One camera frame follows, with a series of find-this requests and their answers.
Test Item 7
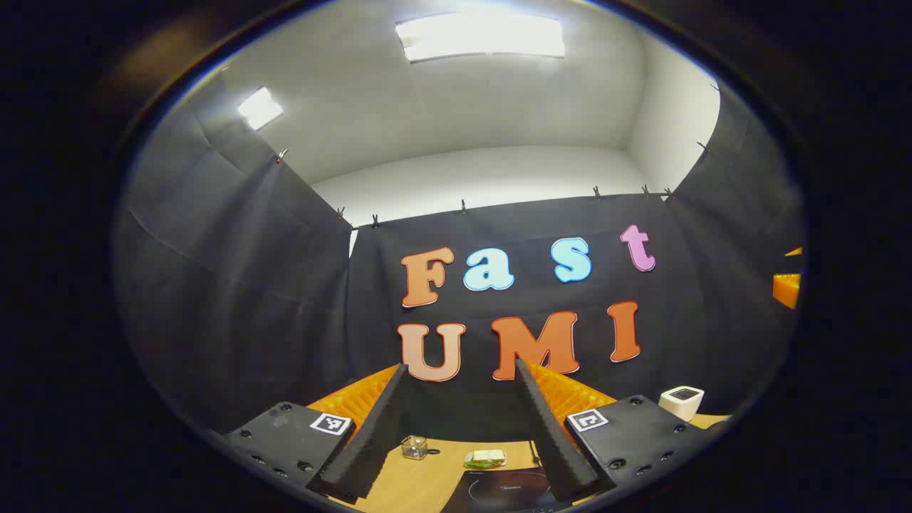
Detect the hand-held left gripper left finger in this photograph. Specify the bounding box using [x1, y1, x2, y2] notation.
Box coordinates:
[221, 363, 408, 504]

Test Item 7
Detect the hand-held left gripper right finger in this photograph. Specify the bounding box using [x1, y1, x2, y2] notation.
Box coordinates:
[516, 358, 729, 503]

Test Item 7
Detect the black induction cooktop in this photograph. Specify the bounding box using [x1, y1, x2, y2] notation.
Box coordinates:
[442, 467, 572, 513]

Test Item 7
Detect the white toaster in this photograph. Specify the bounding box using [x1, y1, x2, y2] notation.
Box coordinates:
[658, 386, 705, 423]

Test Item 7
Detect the black backdrop cloth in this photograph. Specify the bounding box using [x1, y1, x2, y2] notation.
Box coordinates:
[113, 71, 806, 442]

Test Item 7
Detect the small ceiling light panel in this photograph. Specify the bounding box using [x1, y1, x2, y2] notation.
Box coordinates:
[237, 87, 284, 131]

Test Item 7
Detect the large ceiling light panel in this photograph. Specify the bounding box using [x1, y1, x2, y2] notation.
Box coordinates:
[395, 12, 566, 63]

